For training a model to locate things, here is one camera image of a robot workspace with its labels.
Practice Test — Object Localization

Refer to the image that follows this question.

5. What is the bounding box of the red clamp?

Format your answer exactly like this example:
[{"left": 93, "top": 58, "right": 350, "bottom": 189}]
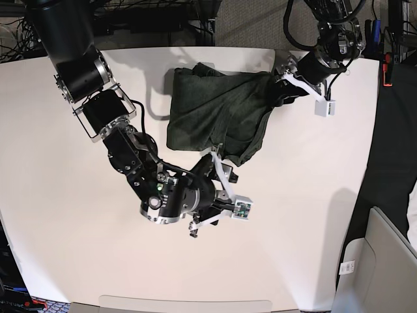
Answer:
[{"left": 382, "top": 52, "right": 394, "bottom": 87}]

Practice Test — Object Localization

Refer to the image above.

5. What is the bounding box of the black box with text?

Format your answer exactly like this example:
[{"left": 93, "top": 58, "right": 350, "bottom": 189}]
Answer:
[{"left": 1, "top": 226, "right": 30, "bottom": 312}]

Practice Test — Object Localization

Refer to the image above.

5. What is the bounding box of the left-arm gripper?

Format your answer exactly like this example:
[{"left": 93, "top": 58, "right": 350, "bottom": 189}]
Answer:
[{"left": 273, "top": 53, "right": 345, "bottom": 100}]

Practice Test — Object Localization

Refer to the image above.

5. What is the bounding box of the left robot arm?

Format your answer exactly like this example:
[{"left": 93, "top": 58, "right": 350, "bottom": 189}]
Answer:
[{"left": 274, "top": 1, "right": 366, "bottom": 100}]

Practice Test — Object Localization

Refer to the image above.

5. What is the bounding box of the green long-sleeve shirt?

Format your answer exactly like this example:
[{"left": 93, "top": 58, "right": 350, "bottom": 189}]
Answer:
[{"left": 165, "top": 61, "right": 310, "bottom": 168}]

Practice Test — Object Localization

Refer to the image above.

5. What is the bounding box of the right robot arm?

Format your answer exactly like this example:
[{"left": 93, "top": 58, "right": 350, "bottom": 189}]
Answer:
[{"left": 25, "top": 1, "right": 246, "bottom": 237}]

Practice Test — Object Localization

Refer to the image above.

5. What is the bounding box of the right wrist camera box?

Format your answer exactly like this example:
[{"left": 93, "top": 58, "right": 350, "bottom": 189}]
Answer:
[{"left": 231, "top": 195, "right": 253, "bottom": 220}]

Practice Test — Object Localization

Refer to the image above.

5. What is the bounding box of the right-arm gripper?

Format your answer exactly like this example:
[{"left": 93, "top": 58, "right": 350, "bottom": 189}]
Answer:
[{"left": 189, "top": 151, "right": 238, "bottom": 239}]

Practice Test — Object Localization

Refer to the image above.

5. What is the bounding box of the beige plastic bin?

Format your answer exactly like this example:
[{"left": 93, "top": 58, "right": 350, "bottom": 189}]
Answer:
[{"left": 331, "top": 207, "right": 416, "bottom": 312}]

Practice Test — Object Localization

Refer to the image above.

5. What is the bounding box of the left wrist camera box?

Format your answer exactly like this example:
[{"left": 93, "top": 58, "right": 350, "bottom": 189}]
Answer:
[{"left": 315, "top": 100, "right": 336, "bottom": 117}]

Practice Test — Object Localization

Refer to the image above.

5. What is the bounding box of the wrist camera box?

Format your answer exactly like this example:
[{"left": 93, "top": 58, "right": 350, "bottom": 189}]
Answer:
[
  {"left": 315, "top": 100, "right": 336, "bottom": 117},
  {"left": 231, "top": 195, "right": 253, "bottom": 220}
]

